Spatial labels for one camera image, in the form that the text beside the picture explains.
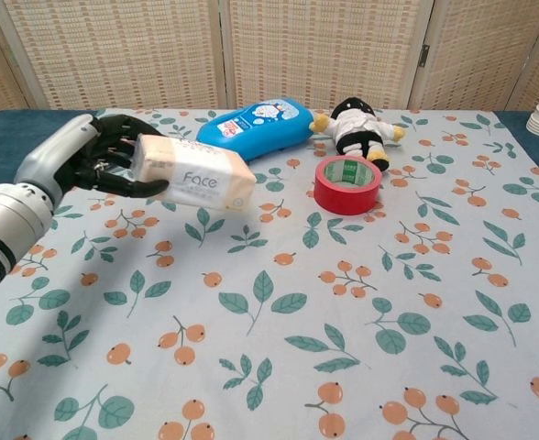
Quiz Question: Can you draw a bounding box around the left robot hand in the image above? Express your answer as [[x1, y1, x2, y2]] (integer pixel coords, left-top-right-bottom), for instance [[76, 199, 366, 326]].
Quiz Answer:
[[14, 113, 171, 203]]

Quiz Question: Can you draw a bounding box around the white rectangular box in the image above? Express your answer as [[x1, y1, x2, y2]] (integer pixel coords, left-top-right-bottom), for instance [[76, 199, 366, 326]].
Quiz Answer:
[[131, 133, 258, 213]]

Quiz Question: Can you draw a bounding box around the bamboo folding screen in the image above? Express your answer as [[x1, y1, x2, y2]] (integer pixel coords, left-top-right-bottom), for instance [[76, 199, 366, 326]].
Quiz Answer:
[[0, 0, 539, 121]]

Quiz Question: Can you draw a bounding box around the blue pump bottle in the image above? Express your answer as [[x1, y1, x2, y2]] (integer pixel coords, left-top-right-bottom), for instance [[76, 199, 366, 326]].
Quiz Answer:
[[196, 97, 315, 162]]

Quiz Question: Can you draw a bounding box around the floral tablecloth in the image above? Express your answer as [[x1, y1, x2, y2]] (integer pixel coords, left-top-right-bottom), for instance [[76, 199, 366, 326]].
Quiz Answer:
[[0, 107, 539, 440]]

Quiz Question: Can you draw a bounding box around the red tape roll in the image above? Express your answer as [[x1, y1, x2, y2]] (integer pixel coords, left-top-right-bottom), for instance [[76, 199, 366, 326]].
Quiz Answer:
[[313, 154, 383, 216]]

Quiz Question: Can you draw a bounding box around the black and white plush doll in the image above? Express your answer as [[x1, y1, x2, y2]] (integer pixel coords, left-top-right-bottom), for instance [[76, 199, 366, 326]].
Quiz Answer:
[[308, 96, 407, 171]]

